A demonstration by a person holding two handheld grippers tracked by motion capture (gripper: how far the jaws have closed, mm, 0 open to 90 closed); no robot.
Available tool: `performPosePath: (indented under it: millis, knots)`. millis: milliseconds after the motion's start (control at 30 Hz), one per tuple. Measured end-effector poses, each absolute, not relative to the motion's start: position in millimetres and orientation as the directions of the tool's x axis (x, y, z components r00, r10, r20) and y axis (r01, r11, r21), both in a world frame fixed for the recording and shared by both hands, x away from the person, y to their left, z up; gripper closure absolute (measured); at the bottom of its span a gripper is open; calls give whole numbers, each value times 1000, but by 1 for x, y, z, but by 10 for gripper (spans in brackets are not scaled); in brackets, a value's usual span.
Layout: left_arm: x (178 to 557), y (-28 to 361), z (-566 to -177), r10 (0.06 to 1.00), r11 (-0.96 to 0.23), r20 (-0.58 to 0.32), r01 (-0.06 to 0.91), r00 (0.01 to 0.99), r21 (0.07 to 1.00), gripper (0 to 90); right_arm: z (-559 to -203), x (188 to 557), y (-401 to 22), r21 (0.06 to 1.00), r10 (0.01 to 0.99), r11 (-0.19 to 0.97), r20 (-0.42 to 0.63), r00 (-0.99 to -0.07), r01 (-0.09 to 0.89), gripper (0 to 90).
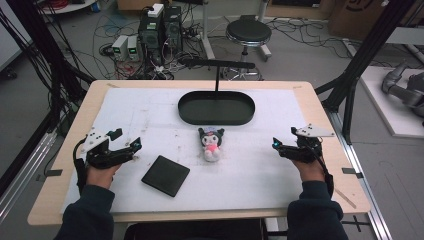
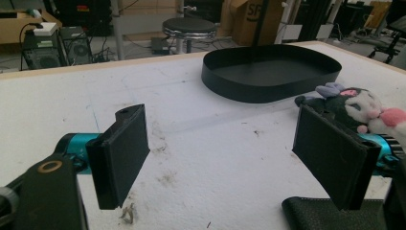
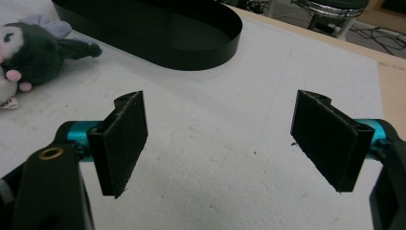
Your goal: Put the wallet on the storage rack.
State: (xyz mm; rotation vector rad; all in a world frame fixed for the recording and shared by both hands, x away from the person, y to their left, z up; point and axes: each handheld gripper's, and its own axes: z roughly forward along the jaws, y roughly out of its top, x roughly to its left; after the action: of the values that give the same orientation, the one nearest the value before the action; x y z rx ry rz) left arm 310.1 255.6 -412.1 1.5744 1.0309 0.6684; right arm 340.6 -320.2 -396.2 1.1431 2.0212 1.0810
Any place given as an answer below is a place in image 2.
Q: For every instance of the brown cardboard box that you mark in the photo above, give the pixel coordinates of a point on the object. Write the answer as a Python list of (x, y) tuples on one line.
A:
[(245, 22)]

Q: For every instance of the black stand pole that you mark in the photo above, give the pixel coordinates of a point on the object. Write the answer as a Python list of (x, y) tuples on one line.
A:
[(259, 22)]

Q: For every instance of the black office chair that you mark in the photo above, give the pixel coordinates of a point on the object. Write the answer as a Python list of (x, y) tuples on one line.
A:
[(391, 38)]

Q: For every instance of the white box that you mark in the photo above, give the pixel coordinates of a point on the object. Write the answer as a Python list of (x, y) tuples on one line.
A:
[(45, 28)]

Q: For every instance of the black computer tower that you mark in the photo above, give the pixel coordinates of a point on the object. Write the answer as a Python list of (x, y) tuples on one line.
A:
[(41, 52), (76, 44)]

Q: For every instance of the wooden desk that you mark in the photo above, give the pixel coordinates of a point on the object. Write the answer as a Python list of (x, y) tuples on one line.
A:
[(12, 30)]

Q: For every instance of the black oval tray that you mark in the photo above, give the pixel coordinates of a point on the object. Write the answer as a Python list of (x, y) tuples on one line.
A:
[(271, 76)]

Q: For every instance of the black textured pouch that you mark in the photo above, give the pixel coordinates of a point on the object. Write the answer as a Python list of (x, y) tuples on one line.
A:
[(319, 215)]

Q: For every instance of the black round stool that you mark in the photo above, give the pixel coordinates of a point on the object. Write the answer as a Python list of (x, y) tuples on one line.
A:
[(189, 26)]

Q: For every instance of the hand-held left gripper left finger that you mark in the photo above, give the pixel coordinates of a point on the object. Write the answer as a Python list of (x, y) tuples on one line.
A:
[(119, 159)]

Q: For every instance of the grey metal table leg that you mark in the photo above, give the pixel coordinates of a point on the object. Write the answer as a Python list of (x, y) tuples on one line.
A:
[(118, 32)]

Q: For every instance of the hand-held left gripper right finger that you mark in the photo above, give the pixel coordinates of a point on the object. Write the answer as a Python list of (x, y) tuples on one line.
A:
[(332, 156)]

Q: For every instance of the black and white plush toy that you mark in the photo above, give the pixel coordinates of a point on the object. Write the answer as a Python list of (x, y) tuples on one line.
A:
[(357, 105)]

